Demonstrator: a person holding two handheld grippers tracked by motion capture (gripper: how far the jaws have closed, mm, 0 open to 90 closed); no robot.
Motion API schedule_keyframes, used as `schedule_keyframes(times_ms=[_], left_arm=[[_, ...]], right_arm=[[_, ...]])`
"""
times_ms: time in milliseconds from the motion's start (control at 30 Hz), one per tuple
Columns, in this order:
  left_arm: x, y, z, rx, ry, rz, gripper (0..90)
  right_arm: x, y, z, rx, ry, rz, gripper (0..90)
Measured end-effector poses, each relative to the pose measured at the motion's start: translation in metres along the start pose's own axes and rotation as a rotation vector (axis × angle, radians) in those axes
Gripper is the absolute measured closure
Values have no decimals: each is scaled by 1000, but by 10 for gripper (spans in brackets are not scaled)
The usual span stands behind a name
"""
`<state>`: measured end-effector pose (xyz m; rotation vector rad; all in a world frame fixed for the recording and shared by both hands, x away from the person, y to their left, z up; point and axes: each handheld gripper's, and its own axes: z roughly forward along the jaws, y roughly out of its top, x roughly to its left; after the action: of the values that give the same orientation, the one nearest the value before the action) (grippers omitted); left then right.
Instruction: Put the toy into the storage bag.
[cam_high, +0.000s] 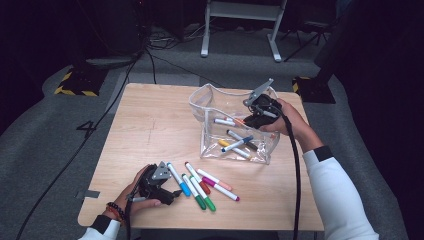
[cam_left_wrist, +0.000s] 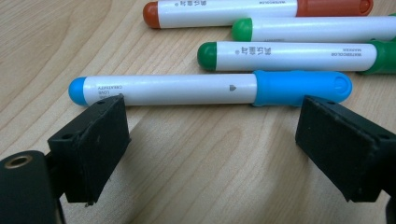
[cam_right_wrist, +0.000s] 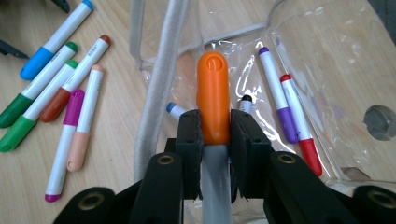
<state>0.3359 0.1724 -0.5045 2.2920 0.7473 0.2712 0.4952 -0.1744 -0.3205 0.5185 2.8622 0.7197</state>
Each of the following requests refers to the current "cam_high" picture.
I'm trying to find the clear pouch with white trim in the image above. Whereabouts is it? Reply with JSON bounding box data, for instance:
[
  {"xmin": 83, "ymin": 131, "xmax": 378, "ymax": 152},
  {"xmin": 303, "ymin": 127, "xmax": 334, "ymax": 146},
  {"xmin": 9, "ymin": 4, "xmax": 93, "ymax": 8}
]
[{"xmin": 188, "ymin": 83, "xmax": 282, "ymax": 165}]

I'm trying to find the person's left hand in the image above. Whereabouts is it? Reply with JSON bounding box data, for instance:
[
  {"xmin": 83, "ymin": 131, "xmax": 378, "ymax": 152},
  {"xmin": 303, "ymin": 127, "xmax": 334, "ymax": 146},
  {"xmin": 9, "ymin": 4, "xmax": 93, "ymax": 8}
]
[{"xmin": 114, "ymin": 163, "xmax": 164, "ymax": 215}]

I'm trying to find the black floor cable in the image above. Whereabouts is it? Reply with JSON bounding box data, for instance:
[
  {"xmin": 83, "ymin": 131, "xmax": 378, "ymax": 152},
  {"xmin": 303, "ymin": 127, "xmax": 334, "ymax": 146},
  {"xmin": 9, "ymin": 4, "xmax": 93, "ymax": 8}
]
[
  {"xmin": 14, "ymin": 49, "xmax": 149, "ymax": 240},
  {"xmin": 146, "ymin": 48, "xmax": 158, "ymax": 85},
  {"xmin": 151, "ymin": 53, "xmax": 225, "ymax": 89}
]

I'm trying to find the magenta cap marker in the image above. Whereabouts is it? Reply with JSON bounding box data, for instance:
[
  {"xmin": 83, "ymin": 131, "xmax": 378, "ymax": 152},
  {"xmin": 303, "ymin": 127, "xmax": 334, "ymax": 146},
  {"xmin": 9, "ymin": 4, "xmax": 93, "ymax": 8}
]
[{"xmin": 201, "ymin": 176, "xmax": 241, "ymax": 202}]

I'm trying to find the black yellow striped floor plate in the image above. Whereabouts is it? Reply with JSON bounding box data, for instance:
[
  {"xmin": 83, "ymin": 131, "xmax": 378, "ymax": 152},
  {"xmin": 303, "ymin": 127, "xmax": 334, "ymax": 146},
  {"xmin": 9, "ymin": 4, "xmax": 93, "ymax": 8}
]
[
  {"xmin": 291, "ymin": 75, "xmax": 337, "ymax": 105},
  {"xmin": 53, "ymin": 67, "xmax": 109, "ymax": 98}
]

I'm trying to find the tangle of cables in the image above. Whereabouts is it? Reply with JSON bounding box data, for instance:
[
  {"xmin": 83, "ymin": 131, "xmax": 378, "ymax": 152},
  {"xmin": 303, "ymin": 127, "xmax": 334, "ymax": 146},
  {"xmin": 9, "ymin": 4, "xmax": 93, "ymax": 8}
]
[{"xmin": 148, "ymin": 26, "xmax": 201, "ymax": 51}]

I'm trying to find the black bead bracelet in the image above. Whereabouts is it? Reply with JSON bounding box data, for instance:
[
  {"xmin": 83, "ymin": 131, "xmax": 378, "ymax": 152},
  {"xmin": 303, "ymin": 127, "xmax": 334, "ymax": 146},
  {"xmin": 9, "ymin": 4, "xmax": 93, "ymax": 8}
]
[{"xmin": 106, "ymin": 201, "xmax": 128, "ymax": 220}]

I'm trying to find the dark blue cap marker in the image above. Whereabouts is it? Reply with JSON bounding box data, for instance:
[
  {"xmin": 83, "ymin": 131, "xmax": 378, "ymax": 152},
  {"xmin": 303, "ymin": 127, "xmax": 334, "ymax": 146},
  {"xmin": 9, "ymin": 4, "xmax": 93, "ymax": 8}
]
[{"xmin": 221, "ymin": 134, "xmax": 255, "ymax": 154}]

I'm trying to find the light blue cap marker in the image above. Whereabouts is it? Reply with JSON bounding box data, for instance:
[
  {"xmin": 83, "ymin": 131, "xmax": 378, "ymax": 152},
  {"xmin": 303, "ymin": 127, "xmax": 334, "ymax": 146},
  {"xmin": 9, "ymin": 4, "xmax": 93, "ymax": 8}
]
[{"xmin": 166, "ymin": 161, "xmax": 192, "ymax": 198}]

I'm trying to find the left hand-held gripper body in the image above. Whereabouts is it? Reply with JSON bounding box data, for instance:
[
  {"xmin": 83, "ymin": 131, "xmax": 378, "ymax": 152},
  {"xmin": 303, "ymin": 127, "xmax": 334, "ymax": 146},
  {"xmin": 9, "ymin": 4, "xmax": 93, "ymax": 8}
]
[{"xmin": 137, "ymin": 160, "xmax": 173, "ymax": 198}]

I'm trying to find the salmon pink cap marker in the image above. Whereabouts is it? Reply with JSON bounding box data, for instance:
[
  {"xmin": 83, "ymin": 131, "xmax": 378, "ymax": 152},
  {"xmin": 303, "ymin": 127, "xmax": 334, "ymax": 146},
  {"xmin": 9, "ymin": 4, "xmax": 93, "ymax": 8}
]
[{"xmin": 196, "ymin": 168, "xmax": 234, "ymax": 192}]

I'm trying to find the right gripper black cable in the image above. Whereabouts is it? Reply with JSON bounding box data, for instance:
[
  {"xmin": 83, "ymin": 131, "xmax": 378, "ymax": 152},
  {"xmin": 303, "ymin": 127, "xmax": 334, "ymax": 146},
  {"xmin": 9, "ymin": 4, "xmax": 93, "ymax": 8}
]
[{"xmin": 253, "ymin": 101, "xmax": 302, "ymax": 240}]

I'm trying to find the person's right hand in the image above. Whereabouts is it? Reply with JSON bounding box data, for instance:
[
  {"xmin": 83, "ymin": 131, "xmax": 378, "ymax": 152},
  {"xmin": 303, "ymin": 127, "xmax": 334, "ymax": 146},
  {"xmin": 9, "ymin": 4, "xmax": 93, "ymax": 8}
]
[{"xmin": 259, "ymin": 97, "xmax": 314, "ymax": 138}]

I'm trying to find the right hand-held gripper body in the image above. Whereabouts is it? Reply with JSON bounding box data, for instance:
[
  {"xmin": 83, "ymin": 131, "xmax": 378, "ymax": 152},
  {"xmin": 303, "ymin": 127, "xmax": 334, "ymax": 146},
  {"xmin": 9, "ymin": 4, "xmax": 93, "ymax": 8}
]
[{"xmin": 243, "ymin": 78, "xmax": 283, "ymax": 126}]

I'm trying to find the white metal stand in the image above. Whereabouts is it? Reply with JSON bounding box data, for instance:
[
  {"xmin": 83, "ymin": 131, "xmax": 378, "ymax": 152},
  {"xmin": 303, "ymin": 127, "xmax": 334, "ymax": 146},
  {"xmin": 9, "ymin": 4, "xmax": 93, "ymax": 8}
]
[{"xmin": 199, "ymin": 0, "xmax": 288, "ymax": 63}]

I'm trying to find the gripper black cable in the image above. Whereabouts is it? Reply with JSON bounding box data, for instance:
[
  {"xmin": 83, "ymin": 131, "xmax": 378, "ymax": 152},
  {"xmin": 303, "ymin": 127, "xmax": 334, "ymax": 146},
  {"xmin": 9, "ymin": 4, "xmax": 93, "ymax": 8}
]
[
  {"xmin": 253, "ymin": 101, "xmax": 302, "ymax": 240},
  {"xmin": 124, "ymin": 181, "xmax": 148, "ymax": 240}
]

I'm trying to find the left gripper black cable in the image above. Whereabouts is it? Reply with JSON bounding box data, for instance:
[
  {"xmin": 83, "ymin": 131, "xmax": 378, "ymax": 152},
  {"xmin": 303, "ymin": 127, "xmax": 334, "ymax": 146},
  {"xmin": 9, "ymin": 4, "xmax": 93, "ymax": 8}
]
[{"xmin": 124, "ymin": 181, "xmax": 148, "ymax": 240}]

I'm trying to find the light green cap marker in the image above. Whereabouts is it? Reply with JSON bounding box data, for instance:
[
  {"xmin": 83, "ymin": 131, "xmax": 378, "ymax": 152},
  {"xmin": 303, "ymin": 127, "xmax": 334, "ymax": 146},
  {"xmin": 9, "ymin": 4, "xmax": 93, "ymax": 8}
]
[{"xmin": 189, "ymin": 175, "xmax": 217, "ymax": 213}]

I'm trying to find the red bead bracelet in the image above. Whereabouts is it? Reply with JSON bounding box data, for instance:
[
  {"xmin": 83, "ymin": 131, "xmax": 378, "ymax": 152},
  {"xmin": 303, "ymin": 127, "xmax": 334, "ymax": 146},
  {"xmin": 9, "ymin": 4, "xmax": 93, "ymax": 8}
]
[{"xmin": 105, "ymin": 205, "xmax": 126, "ymax": 225}]

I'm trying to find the black equipment case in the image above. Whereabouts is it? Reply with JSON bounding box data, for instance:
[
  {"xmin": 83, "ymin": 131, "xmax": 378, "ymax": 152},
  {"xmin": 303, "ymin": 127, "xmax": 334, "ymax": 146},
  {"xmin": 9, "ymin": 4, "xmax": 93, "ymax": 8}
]
[{"xmin": 96, "ymin": 0, "xmax": 149, "ymax": 56}]

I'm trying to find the gray tape piece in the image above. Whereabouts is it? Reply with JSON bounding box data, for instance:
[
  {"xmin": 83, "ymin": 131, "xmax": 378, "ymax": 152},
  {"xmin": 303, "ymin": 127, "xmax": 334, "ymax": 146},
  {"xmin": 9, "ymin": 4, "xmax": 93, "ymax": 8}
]
[{"xmin": 74, "ymin": 189, "xmax": 101, "ymax": 200}]

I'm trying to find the black tripod stand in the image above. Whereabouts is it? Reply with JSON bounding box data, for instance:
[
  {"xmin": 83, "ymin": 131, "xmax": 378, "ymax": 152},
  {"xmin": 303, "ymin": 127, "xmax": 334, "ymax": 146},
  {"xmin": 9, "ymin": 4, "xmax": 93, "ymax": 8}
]
[{"xmin": 283, "ymin": 19, "xmax": 334, "ymax": 63}]

